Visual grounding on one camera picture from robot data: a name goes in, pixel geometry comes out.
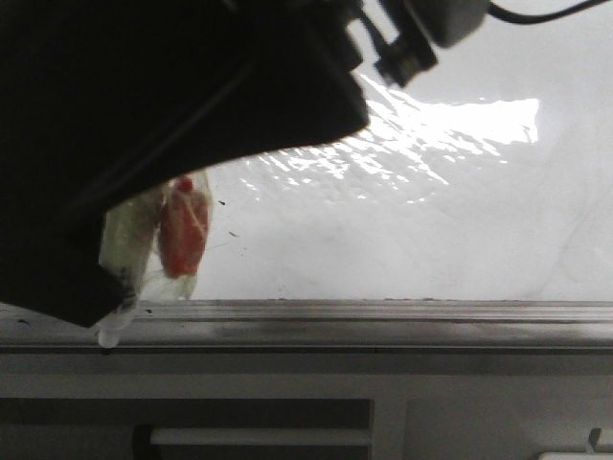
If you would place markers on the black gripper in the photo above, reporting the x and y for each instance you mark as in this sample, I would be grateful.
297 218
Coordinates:
101 100

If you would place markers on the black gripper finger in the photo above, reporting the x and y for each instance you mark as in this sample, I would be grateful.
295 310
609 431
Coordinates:
82 295

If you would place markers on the white black whiteboard marker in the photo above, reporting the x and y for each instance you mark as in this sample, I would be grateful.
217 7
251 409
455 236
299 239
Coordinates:
127 240

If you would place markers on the red magnet taped to marker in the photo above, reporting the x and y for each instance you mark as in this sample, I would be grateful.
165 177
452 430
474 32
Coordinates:
183 234

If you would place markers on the white whiteboard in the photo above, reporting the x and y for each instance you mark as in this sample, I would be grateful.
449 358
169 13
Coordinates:
489 177

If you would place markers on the grey aluminium whiteboard frame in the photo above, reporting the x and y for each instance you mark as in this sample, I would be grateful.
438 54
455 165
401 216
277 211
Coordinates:
370 324

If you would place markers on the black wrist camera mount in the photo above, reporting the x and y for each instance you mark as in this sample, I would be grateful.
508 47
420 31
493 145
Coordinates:
420 26

